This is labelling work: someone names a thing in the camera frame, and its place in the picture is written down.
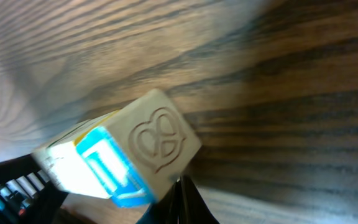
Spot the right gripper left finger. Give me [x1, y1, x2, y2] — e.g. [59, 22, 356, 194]
[136, 182, 180, 224]

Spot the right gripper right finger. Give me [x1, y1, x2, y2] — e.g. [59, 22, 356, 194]
[178, 175, 219, 224]

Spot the blue L block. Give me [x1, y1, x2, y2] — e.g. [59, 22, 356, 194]
[75, 89, 202, 207]

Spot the white W block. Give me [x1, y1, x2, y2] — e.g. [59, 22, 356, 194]
[31, 111, 117, 199]

